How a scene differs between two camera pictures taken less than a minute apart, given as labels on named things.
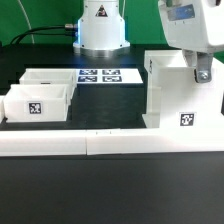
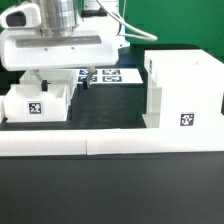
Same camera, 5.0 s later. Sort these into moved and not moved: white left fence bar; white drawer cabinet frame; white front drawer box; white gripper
Moved: white gripper
Not moved: white drawer cabinet frame; white left fence bar; white front drawer box
